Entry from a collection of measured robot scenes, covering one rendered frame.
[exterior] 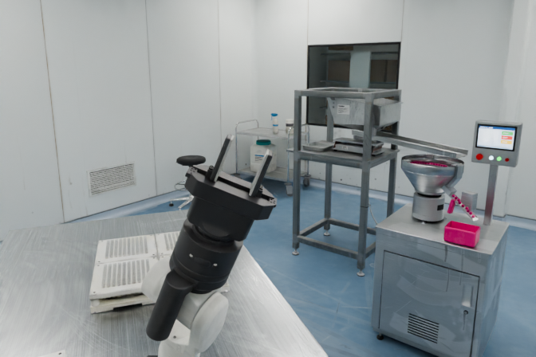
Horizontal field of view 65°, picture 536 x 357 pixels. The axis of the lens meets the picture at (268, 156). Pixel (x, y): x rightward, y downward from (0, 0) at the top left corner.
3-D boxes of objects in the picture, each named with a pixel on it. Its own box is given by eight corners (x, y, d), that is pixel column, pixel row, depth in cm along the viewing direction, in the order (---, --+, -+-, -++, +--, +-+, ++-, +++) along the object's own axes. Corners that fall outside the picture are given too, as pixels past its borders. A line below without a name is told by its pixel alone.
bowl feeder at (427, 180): (388, 220, 261) (392, 161, 253) (408, 205, 288) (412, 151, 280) (473, 239, 231) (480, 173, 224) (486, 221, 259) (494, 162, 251)
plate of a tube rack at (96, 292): (94, 268, 167) (94, 264, 167) (158, 260, 175) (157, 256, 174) (89, 300, 145) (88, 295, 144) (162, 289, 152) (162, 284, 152)
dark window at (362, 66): (305, 124, 605) (307, 45, 582) (306, 124, 606) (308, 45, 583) (395, 133, 526) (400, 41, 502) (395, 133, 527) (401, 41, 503)
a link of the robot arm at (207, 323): (233, 292, 61) (222, 336, 70) (186, 258, 64) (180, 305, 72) (205, 325, 56) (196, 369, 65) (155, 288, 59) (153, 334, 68)
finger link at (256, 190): (267, 147, 56) (250, 186, 58) (266, 154, 53) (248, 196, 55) (278, 151, 56) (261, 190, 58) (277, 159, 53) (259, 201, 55)
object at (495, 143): (463, 223, 254) (474, 121, 241) (467, 218, 262) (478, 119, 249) (506, 233, 241) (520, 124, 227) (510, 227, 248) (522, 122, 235)
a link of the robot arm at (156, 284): (244, 260, 62) (218, 316, 66) (189, 222, 66) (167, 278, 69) (202, 294, 52) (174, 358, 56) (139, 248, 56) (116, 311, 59)
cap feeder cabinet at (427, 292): (368, 339, 266) (374, 226, 250) (400, 300, 310) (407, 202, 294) (475, 385, 228) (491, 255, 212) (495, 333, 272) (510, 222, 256)
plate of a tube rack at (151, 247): (98, 244, 190) (98, 240, 190) (154, 237, 198) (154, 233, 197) (94, 268, 168) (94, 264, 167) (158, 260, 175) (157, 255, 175)
